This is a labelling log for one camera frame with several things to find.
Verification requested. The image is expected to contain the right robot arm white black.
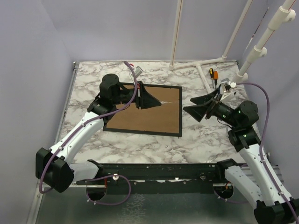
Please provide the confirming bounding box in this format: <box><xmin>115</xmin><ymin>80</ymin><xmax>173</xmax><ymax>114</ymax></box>
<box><xmin>183</xmin><ymin>91</ymin><xmax>299</xmax><ymax>224</ymax></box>

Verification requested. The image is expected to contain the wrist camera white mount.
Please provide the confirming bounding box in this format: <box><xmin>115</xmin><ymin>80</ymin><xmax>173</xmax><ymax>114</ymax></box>
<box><xmin>130</xmin><ymin>66</ymin><xmax>144</xmax><ymax>82</ymax></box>
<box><xmin>219</xmin><ymin>78</ymin><xmax>237</xmax><ymax>103</ymax></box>

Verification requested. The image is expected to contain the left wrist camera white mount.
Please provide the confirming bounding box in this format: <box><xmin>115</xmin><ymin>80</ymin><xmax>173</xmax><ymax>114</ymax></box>
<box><xmin>130</xmin><ymin>66</ymin><xmax>144</xmax><ymax>82</ymax></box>

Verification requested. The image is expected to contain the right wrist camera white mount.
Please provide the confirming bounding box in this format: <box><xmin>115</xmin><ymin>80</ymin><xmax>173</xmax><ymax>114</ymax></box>
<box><xmin>219</xmin><ymin>78</ymin><xmax>237</xmax><ymax>103</ymax></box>

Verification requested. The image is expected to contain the aluminium front extrusion rail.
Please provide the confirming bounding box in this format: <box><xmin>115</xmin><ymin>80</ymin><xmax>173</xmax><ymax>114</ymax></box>
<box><xmin>36</xmin><ymin>163</ymin><xmax>281</xmax><ymax>187</ymax></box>

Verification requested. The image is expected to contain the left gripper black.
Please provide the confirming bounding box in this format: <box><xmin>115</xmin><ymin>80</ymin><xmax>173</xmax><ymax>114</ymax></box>
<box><xmin>113</xmin><ymin>81</ymin><xmax>162</xmax><ymax>109</ymax></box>

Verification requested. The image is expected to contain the white PVC pipe stand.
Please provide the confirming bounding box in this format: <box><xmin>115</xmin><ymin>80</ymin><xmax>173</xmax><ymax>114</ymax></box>
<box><xmin>169</xmin><ymin>0</ymin><xmax>253</xmax><ymax>93</ymax></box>

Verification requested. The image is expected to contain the black picture frame brown backing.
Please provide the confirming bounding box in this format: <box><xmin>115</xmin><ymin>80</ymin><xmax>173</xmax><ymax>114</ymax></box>
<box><xmin>103</xmin><ymin>84</ymin><xmax>182</xmax><ymax>137</ymax></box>

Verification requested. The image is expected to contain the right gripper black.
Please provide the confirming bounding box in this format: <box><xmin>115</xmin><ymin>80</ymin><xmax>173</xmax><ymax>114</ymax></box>
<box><xmin>184</xmin><ymin>87</ymin><xmax>240</xmax><ymax>127</ymax></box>

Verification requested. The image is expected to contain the orange handle screwdriver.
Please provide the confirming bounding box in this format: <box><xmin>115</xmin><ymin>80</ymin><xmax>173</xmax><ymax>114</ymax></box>
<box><xmin>213</xmin><ymin>71</ymin><xmax>218</xmax><ymax>88</ymax></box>

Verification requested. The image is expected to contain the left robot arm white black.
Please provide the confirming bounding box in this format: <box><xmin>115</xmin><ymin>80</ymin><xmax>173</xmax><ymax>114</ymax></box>
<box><xmin>35</xmin><ymin>74</ymin><xmax>161</xmax><ymax>193</ymax></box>

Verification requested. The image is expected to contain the white PVC jointed pole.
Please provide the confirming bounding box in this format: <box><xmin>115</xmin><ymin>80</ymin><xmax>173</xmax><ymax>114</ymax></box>
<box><xmin>232</xmin><ymin>0</ymin><xmax>296</xmax><ymax>83</ymax></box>

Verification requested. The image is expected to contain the aluminium rail left edge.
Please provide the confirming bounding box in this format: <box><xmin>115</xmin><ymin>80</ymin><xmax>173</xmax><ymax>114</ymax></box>
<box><xmin>54</xmin><ymin>62</ymin><xmax>80</xmax><ymax>144</ymax></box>

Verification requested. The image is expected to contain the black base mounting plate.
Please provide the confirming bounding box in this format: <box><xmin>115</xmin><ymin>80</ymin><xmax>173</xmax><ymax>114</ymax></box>
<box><xmin>76</xmin><ymin>163</ymin><xmax>234</xmax><ymax>198</ymax></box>

